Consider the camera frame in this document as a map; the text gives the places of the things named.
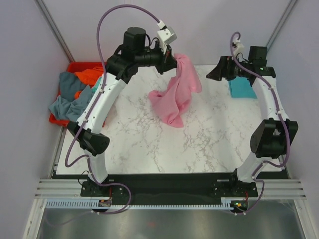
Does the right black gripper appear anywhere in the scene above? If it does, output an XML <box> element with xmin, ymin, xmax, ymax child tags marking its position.
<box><xmin>206</xmin><ymin>56</ymin><xmax>251</xmax><ymax>81</ymax></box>

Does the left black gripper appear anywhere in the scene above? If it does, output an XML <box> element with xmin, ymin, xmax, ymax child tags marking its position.
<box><xmin>136</xmin><ymin>42</ymin><xmax>180</xmax><ymax>76</ymax></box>

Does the pink t shirt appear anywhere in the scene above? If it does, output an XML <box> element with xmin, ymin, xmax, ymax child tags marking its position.
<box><xmin>148</xmin><ymin>53</ymin><xmax>202</xmax><ymax>128</ymax></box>

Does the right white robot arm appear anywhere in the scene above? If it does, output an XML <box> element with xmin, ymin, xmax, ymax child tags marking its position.
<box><xmin>206</xmin><ymin>43</ymin><xmax>299</xmax><ymax>197</ymax></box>

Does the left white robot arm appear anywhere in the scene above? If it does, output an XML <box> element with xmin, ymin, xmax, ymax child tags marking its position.
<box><xmin>67</xmin><ymin>26</ymin><xmax>177</xmax><ymax>197</ymax></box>

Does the folded teal t shirt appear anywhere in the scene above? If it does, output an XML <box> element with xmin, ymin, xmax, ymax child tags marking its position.
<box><xmin>228</xmin><ymin>77</ymin><xmax>257</xmax><ymax>99</ymax></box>

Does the mint green t shirt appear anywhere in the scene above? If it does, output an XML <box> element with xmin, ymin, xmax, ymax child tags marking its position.
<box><xmin>91</xmin><ymin>77</ymin><xmax>102</xmax><ymax>94</ymax></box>

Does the orange t shirt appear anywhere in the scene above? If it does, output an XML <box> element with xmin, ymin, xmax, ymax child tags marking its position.
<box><xmin>75</xmin><ymin>67</ymin><xmax>103</xmax><ymax>88</ymax></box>

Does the grey blue t shirt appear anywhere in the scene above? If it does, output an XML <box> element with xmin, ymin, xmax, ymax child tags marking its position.
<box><xmin>48</xmin><ymin>72</ymin><xmax>94</xmax><ymax>121</ymax></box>

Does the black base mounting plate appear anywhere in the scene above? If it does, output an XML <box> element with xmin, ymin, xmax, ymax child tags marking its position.
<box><xmin>51</xmin><ymin>173</ymin><xmax>291</xmax><ymax>206</ymax></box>

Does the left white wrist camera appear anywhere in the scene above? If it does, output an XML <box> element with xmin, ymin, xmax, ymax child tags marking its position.
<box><xmin>157</xmin><ymin>20</ymin><xmax>177</xmax><ymax>53</ymax></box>

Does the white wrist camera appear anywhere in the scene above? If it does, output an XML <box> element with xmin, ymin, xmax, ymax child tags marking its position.
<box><xmin>231</xmin><ymin>41</ymin><xmax>245</xmax><ymax>55</ymax></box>
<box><xmin>157</xmin><ymin>20</ymin><xmax>177</xmax><ymax>53</ymax></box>

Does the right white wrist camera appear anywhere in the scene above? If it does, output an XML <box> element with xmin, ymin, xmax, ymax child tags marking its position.
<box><xmin>231</xmin><ymin>41</ymin><xmax>245</xmax><ymax>55</ymax></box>

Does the right frame post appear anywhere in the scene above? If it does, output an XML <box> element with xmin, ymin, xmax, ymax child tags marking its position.
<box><xmin>254</xmin><ymin>0</ymin><xmax>299</xmax><ymax>70</ymax></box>

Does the frame post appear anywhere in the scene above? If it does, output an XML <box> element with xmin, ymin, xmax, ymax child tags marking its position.
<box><xmin>35</xmin><ymin>0</ymin><xmax>75</xmax><ymax>62</ymax></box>
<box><xmin>254</xmin><ymin>0</ymin><xmax>299</xmax><ymax>70</ymax></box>

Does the white slotted cable duct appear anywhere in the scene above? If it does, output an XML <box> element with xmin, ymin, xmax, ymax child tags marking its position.
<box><xmin>46</xmin><ymin>199</ymin><xmax>248</xmax><ymax>210</ymax></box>

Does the left frame post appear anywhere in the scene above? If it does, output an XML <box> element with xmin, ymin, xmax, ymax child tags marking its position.
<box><xmin>35</xmin><ymin>0</ymin><xmax>75</xmax><ymax>62</ymax></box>

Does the aluminium extrusion rail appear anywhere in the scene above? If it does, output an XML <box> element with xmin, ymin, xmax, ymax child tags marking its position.
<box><xmin>35</xmin><ymin>179</ymin><xmax>306</xmax><ymax>200</ymax></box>

